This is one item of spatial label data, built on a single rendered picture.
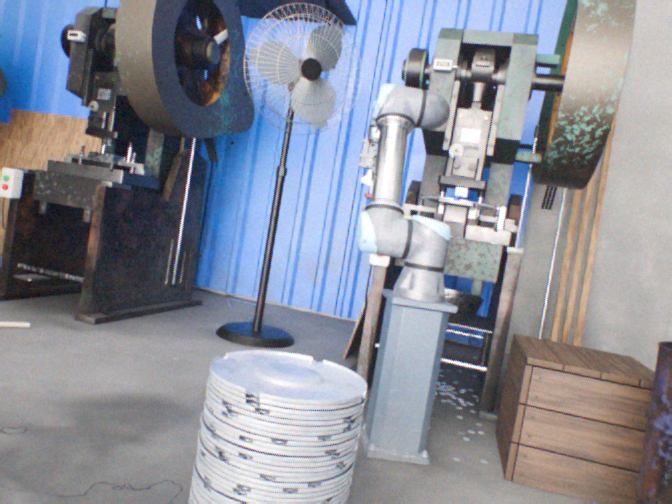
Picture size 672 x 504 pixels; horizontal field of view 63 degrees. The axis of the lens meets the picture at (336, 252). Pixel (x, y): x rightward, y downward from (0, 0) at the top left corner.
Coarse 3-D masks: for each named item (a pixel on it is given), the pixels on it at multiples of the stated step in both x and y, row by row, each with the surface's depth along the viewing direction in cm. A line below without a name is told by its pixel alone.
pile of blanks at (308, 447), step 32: (224, 384) 92; (224, 416) 90; (256, 416) 87; (288, 416) 86; (320, 416) 88; (352, 416) 93; (224, 448) 89; (256, 448) 87; (288, 448) 87; (320, 448) 89; (352, 448) 96; (192, 480) 97; (224, 480) 89; (256, 480) 87; (288, 480) 87; (320, 480) 91
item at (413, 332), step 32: (384, 320) 161; (416, 320) 150; (384, 352) 153; (416, 352) 151; (384, 384) 152; (416, 384) 151; (384, 416) 152; (416, 416) 152; (384, 448) 152; (416, 448) 153
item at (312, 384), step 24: (216, 360) 102; (240, 360) 105; (264, 360) 108; (288, 360) 111; (312, 360) 114; (240, 384) 91; (264, 384) 93; (288, 384) 94; (312, 384) 96; (336, 384) 100; (360, 384) 102
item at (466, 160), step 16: (464, 112) 222; (480, 112) 221; (464, 128) 222; (480, 128) 221; (464, 144) 222; (480, 144) 221; (448, 160) 224; (464, 160) 220; (480, 160) 221; (448, 176) 225; (464, 176) 220; (480, 176) 221
